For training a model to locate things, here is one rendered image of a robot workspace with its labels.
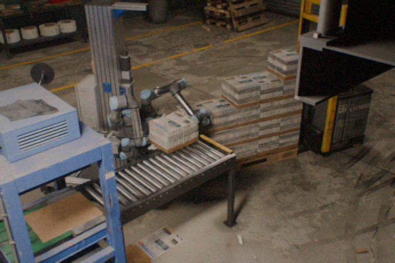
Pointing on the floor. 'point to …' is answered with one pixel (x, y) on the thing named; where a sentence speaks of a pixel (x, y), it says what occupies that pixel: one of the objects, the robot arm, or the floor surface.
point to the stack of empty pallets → (220, 13)
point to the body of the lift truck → (344, 117)
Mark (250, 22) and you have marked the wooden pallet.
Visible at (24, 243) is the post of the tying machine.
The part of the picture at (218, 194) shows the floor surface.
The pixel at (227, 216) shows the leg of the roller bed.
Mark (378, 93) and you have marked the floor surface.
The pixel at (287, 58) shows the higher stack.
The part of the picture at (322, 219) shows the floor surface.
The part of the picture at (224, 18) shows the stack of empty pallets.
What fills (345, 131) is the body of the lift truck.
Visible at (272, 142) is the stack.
